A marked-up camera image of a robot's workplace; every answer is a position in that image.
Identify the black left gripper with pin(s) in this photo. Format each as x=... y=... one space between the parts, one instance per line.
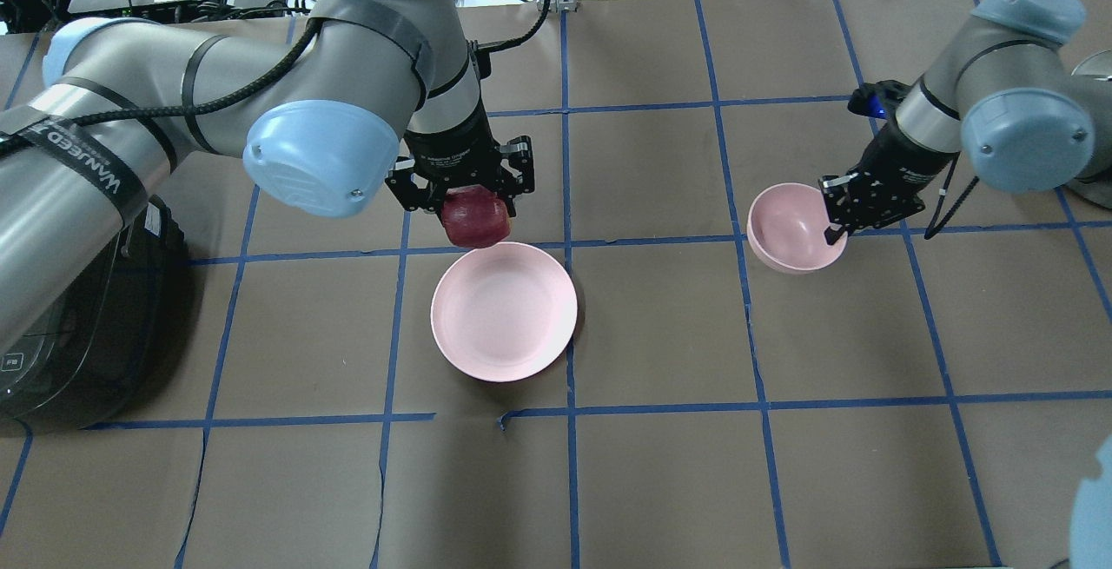
x=450 y=149

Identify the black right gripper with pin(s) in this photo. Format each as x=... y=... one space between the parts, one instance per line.
x=895 y=164

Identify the red apple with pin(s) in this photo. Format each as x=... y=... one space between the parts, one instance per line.
x=475 y=217

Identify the pink bowl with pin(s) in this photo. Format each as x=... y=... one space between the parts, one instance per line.
x=786 y=226

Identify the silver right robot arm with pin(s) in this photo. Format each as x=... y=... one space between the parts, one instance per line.
x=999 y=96

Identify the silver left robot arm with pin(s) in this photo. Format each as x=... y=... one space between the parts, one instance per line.
x=374 y=93

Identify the pink plate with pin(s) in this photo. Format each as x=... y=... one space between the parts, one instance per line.
x=504 y=313

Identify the steel pot with lid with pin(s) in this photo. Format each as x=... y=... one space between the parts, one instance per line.
x=1083 y=165

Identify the dark grey rice cooker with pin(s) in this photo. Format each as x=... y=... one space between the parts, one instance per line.
x=85 y=357

